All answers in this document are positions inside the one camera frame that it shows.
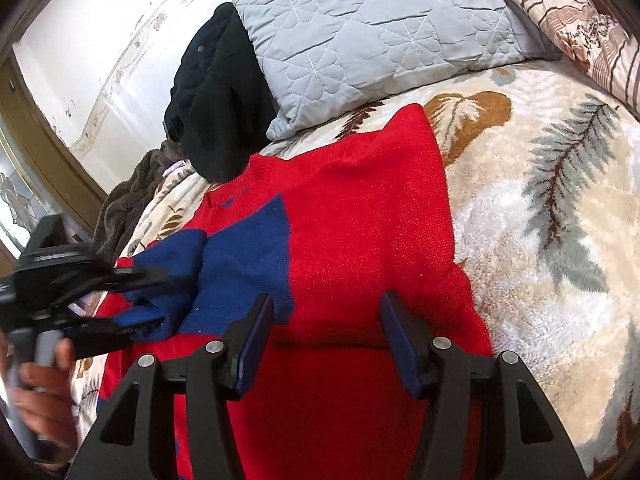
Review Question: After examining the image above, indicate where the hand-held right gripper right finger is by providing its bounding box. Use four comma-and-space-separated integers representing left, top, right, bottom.
380, 290, 587, 480

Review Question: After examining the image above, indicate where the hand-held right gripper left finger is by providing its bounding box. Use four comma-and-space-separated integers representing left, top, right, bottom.
67, 292, 276, 480

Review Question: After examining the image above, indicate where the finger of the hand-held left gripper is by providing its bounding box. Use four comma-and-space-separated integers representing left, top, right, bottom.
95, 259, 203, 301
72, 305, 168, 361

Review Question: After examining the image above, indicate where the red and blue knit sweater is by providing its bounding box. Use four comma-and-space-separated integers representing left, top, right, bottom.
92, 103, 495, 480

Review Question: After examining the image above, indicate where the person's left hand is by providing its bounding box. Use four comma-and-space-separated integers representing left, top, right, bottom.
9, 335, 80, 461

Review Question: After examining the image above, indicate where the brown fleece blanket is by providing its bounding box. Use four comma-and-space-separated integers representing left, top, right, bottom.
92, 139, 195, 262

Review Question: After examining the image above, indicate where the decorative glass door panel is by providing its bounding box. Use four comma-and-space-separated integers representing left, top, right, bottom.
0, 127, 57, 257

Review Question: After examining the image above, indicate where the lilac cloth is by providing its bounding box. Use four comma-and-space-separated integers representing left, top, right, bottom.
162, 159, 195, 179

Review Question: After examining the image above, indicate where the black garment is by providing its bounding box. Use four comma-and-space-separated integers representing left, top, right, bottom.
163, 2, 282, 184

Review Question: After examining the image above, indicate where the leaf print fleece blanket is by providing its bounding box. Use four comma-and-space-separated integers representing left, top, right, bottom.
69, 57, 640, 480

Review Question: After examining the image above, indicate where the grey quilted pillow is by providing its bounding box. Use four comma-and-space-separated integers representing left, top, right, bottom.
231, 0, 562, 142

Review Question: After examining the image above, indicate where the beige striped floral pillow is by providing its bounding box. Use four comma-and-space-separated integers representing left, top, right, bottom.
481, 0, 640, 122

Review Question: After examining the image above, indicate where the wooden door frame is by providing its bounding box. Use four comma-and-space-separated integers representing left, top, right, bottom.
0, 54, 110, 235

